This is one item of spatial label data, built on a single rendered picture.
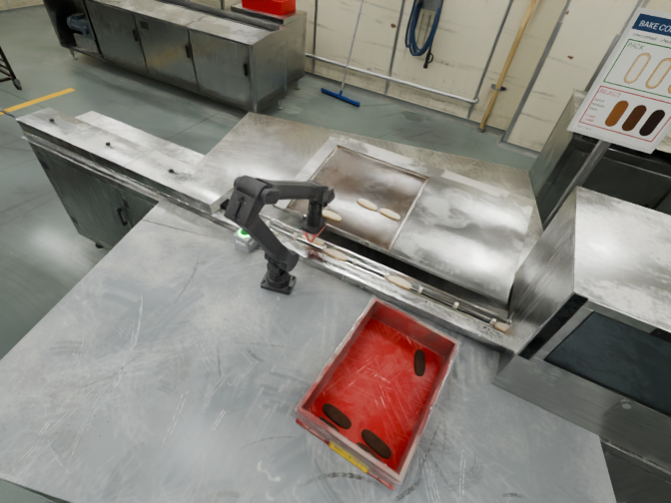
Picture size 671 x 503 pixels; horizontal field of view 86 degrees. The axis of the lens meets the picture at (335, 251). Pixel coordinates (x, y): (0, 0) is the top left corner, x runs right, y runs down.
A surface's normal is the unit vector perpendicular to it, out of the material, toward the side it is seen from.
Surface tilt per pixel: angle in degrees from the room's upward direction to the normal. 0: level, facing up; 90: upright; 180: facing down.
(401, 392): 0
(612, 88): 90
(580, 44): 90
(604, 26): 90
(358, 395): 0
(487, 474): 0
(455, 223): 10
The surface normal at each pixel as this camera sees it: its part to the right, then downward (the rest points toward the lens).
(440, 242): 0.02, -0.58
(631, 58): -0.46, 0.60
